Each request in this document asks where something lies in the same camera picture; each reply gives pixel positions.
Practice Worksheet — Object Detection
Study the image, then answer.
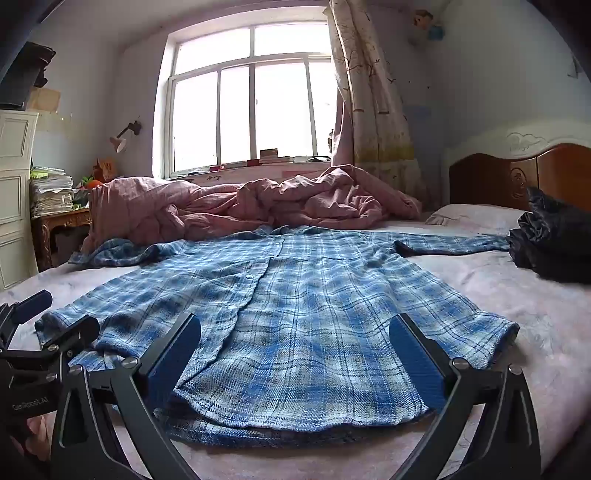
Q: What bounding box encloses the white pillow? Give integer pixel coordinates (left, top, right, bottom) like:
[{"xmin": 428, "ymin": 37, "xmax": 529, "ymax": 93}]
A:
[{"xmin": 425, "ymin": 203, "xmax": 532, "ymax": 232}]

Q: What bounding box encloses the wall ornament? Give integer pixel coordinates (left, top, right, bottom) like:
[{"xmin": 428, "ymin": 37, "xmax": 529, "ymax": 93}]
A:
[{"xmin": 413, "ymin": 10, "xmax": 445, "ymax": 41}]

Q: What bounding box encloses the black bag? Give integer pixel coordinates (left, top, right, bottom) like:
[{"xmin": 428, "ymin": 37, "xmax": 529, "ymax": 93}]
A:
[{"xmin": 0, "ymin": 41, "xmax": 57, "ymax": 110}]

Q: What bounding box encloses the pink quilt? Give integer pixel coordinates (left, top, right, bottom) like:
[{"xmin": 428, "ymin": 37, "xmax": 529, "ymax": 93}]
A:
[{"xmin": 88, "ymin": 164, "xmax": 423, "ymax": 254}]

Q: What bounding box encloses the wooden bed headboard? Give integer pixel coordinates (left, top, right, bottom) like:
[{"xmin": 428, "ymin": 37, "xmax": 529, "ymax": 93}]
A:
[{"xmin": 441, "ymin": 117, "xmax": 591, "ymax": 213}]

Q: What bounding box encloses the white drawer cabinet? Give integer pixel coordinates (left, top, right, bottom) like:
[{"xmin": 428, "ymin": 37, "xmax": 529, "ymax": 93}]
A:
[{"xmin": 0, "ymin": 110, "xmax": 40, "ymax": 291}]

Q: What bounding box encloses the black jacket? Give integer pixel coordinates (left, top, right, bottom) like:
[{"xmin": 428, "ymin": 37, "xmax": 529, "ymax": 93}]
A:
[{"xmin": 507, "ymin": 186, "xmax": 591, "ymax": 284}]

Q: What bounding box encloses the carved wooden side table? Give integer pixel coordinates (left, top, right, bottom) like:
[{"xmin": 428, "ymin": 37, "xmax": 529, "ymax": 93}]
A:
[{"xmin": 31, "ymin": 208, "xmax": 92, "ymax": 271}]

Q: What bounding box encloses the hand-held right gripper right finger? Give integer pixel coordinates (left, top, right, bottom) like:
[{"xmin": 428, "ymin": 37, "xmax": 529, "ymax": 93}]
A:
[{"xmin": 389, "ymin": 313, "xmax": 542, "ymax": 480}]

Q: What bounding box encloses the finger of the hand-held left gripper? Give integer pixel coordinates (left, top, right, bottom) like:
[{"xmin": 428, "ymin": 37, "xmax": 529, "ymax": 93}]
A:
[
  {"xmin": 0, "ymin": 290, "xmax": 54, "ymax": 348},
  {"xmin": 36, "ymin": 316, "xmax": 101, "ymax": 366}
]

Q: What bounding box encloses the patterned beige curtain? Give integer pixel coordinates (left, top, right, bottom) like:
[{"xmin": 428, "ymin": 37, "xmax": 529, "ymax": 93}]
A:
[{"xmin": 328, "ymin": 0, "xmax": 435, "ymax": 213}]

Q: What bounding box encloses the bed with pink sheet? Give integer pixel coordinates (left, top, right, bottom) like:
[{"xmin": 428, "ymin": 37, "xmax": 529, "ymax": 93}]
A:
[{"xmin": 0, "ymin": 203, "xmax": 591, "ymax": 480}]

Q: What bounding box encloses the blue plaid shirt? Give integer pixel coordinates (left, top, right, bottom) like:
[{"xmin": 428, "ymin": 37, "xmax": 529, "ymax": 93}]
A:
[{"xmin": 34, "ymin": 224, "xmax": 521, "ymax": 437}]

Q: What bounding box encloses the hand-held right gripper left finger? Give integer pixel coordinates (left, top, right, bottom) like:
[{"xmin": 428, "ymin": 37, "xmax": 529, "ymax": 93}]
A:
[{"xmin": 50, "ymin": 312, "xmax": 202, "ymax": 480}]

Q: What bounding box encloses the brown cardboard piece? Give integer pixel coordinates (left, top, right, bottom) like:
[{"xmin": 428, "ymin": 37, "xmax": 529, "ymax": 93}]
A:
[{"xmin": 30, "ymin": 88, "xmax": 62, "ymax": 112}]

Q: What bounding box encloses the stack of papers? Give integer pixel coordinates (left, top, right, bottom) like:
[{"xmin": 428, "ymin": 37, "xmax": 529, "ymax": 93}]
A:
[{"xmin": 30, "ymin": 166, "xmax": 75, "ymax": 217}]

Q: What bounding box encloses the white framed window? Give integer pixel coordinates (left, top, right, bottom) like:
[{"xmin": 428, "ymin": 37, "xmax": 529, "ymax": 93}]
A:
[{"xmin": 154, "ymin": 7, "xmax": 340, "ymax": 181}]

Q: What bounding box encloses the wall lamp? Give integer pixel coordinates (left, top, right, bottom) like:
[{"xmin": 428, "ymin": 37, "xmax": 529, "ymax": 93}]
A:
[{"xmin": 109, "ymin": 121, "xmax": 142, "ymax": 154}]

